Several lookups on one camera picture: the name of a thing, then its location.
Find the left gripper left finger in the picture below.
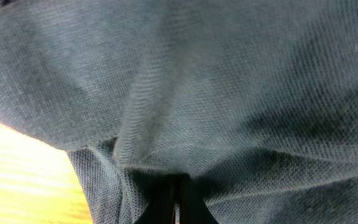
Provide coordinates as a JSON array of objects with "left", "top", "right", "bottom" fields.
[{"left": 135, "top": 175, "right": 176, "bottom": 224}]

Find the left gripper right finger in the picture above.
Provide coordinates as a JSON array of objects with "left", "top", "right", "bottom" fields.
[{"left": 178, "top": 174, "right": 218, "bottom": 224}]

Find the blue polo shirt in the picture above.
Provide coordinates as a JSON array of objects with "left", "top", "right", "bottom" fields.
[{"left": 0, "top": 0, "right": 358, "bottom": 223}]

